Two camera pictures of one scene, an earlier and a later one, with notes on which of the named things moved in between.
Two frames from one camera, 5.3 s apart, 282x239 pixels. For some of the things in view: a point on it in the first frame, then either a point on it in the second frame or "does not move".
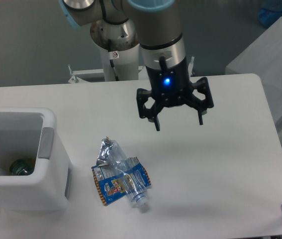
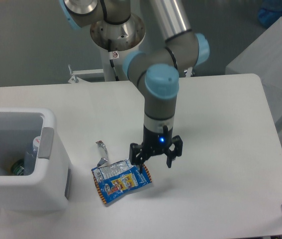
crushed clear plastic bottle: [131, 179] -> [31, 157]
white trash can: [10, 134] does not move
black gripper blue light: [170, 86] -> [155, 143]
